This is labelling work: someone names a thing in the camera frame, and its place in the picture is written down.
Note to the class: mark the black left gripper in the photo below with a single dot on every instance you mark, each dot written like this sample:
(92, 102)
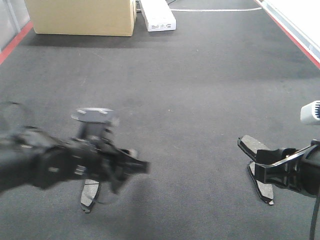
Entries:
(75, 160)

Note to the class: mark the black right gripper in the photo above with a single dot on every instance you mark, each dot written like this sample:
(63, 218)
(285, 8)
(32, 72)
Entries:
(305, 180)

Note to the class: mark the brake pad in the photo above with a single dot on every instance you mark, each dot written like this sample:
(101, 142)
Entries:
(131, 152)
(265, 191)
(250, 146)
(89, 195)

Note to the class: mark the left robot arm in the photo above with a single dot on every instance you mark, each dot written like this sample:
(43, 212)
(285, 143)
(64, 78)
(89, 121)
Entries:
(30, 156)

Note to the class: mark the white long carton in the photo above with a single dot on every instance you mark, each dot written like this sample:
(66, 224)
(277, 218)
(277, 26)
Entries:
(157, 15)

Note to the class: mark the large cardboard box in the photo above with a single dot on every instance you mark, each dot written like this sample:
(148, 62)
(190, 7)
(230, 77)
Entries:
(83, 17)

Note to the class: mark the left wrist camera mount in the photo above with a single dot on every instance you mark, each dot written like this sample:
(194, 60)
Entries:
(95, 122)

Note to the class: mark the conveyor aluminium side rail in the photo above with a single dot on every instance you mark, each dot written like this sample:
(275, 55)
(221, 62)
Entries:
(300, 21)

